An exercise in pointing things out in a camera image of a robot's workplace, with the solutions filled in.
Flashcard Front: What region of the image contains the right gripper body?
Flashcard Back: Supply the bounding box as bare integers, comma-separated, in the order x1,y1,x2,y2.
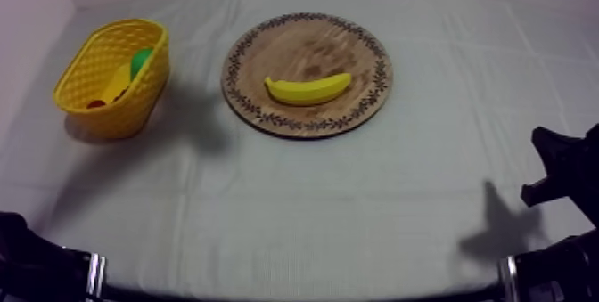
550,123,599,228

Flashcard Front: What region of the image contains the round wooden board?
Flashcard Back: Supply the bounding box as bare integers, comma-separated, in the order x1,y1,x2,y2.
220,12,394,140

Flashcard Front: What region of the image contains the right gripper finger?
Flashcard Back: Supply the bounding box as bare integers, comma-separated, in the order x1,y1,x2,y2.
520,176,576,208
531,126,585,168

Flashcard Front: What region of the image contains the silver metal bar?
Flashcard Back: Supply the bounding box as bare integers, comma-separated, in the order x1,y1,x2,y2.
86,252,108,299

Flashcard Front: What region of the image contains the yellow toy banana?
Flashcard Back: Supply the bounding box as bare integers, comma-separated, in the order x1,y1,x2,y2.
263,71,353,107

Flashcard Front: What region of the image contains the green toy pear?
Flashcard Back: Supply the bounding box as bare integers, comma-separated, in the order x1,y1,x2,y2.
129,47,155,81

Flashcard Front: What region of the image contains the yellow plastic basket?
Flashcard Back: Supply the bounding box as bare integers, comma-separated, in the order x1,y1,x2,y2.
53,18,171,140

